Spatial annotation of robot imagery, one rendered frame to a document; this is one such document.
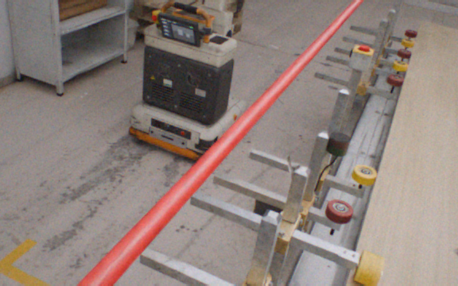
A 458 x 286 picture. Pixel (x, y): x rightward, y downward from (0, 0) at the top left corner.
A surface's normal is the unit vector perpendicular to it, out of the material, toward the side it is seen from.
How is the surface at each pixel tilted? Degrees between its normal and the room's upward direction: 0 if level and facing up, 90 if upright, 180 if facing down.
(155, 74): 90
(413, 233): 0
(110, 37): 90
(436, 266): 0
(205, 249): 0
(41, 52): 90
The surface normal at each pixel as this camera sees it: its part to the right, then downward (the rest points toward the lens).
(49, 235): 0.13, -0.84
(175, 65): -0.41, 0.43
